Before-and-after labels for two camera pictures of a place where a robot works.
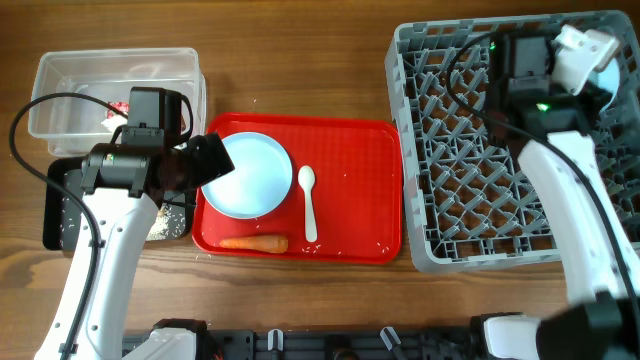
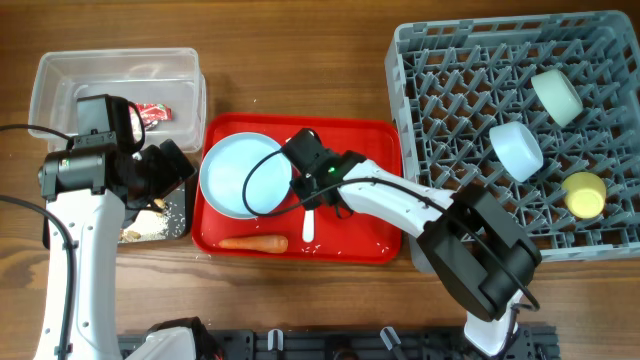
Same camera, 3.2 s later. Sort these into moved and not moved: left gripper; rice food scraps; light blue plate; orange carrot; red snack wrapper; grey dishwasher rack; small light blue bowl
Moved: left gripper; small light blue bowl; red snack wrapper
Not moved: grey dishwasher rack; rice food scraps; orange carrot; light blue plate
